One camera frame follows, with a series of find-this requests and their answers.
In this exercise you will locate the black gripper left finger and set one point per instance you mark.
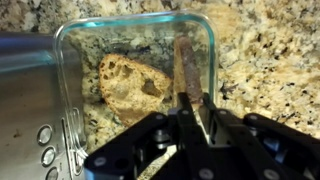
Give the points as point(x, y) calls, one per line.
point(186, 140)

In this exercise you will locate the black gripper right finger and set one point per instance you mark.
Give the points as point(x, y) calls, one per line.
point(253, 146)

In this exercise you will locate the stainless steel two-slot toaster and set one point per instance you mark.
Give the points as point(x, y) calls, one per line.
point(26, 100)

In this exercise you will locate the clear glass food container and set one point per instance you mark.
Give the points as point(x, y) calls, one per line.
point(133, 36)

